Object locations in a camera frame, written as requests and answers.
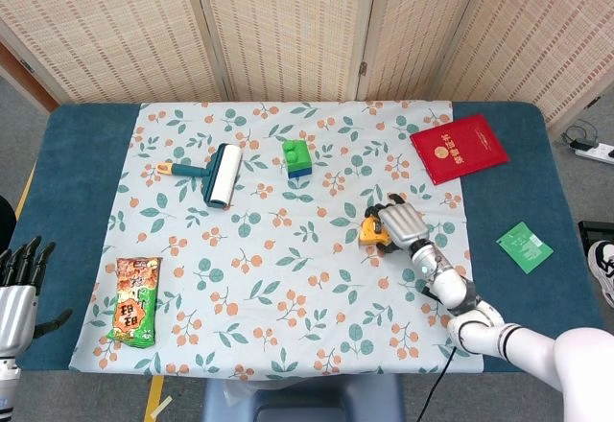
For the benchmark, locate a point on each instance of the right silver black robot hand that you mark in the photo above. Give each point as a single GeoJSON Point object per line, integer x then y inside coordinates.
{"type": "Point", "coordinates": [405, 225]}

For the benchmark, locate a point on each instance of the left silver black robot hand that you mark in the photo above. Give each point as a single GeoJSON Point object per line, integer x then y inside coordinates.
{"type": "Point", "coordinates": [14, 311]}

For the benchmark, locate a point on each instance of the yellow tape measure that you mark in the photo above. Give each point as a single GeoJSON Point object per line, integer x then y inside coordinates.
{"type": "Point", "coordinates": [370, 232]}

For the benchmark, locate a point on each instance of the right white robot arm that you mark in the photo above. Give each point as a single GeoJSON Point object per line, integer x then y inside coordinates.
{"type": "Point", "coordinates": [479, 331]}

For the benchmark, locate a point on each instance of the black round object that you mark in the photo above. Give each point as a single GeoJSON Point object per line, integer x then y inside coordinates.
{"type": "Point", "coordinates": [6, 223]}

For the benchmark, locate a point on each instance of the red certificate booklet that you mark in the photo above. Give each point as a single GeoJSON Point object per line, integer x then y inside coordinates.
{"type": "Point", "coordinates": [458, 148]}

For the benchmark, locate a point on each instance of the orange green snack bag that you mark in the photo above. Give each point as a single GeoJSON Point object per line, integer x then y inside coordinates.
{"type": "Point", "coordinates": [134, 302]}

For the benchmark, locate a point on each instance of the green foil packet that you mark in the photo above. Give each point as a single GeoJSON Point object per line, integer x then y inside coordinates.
{"type": "Point", "coordinates": [525, 247]}

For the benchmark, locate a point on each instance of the floral tablecloth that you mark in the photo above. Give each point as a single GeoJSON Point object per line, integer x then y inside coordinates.
{"type": "Point", "coordinates": [288, 273]}

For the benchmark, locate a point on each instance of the green blue building block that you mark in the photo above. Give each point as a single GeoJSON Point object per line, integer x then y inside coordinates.
{"type": "Point", "coordinates": [297, 156]}

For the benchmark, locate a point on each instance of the blue table cover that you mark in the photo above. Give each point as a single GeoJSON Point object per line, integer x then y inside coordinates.
{"type": "Point", "coordinates": [72, 192]}

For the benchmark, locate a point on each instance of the paper strip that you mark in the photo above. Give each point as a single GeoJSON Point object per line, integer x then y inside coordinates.
{"type": "Point", "coordinates": [160, 406]}

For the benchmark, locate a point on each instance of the teal lint roller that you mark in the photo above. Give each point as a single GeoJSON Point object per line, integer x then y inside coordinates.
{"type": "Point", "coordinates": [225, 172]}

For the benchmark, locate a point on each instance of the black box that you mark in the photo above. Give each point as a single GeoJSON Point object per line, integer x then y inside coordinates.
{"type": "Point", "coordinates": [595, 228]}

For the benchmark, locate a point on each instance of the white power strip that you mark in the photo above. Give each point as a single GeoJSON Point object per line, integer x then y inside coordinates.
{"type": "Point", "coordinates": [597, 153]}

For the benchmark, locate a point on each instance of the bamboo folding screen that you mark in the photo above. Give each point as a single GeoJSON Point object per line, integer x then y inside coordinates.
{"type": "Point", "coordinates": [288, 29]}

